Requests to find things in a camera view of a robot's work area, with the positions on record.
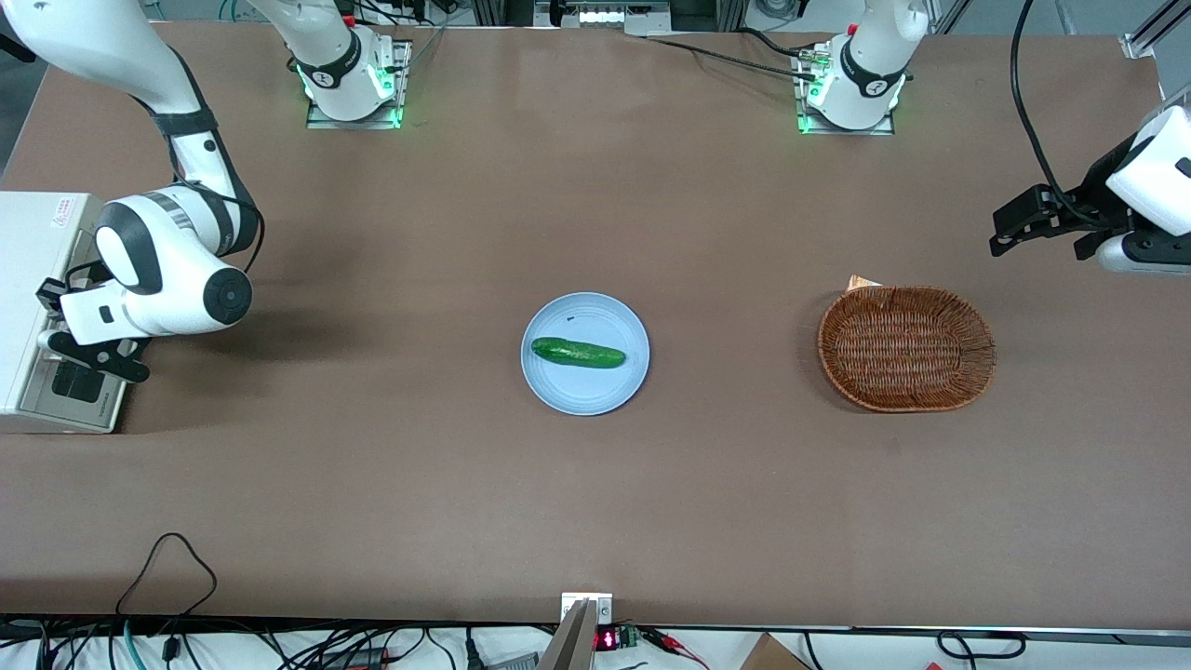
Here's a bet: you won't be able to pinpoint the silver camera mount bracket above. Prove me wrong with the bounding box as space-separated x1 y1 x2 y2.
538 592 615 670

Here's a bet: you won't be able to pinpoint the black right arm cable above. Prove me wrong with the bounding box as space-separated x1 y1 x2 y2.
167 177 267 275

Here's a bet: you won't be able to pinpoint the aluminium frame profile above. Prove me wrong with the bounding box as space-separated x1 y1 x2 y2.
1120 0 1191 62

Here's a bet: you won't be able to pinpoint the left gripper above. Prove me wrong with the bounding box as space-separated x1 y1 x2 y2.
989 137 1191 275

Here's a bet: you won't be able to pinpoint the white toaster oven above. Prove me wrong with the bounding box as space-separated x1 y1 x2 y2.
0 191 129 436

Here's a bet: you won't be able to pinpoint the white device box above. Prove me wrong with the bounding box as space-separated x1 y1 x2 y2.
535 0 673 37

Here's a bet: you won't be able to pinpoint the black cable coil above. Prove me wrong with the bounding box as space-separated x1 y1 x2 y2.
935 630 1027 661

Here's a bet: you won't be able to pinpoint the green cucumber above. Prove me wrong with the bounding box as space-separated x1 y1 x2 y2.
531 337 627 369

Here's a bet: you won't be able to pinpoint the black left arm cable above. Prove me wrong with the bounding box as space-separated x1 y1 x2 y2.
1010 0 1101 226

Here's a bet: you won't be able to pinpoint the black looped cable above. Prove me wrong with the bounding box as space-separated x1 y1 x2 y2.
115 532 218 617

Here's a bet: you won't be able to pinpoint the black cable on table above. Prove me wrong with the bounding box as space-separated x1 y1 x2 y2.
642 28 822 81

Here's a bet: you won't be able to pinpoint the brown wicker basket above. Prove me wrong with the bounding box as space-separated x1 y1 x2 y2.
818 286 997 413

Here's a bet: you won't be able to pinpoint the light blue plate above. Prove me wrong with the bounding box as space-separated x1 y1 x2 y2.
520 292 650 416

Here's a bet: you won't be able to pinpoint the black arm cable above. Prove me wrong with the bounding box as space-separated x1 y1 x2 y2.
1010 0 1101 226
167 177 267 275

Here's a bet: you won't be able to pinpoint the red clip lead wires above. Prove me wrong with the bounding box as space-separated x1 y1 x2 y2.
640 627 713 670

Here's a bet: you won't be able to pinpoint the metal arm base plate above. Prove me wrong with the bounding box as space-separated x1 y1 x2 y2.
306 39 412 130
794 39 897 137

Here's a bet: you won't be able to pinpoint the brown cardboard box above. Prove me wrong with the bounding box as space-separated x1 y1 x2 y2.
739 632 812 670

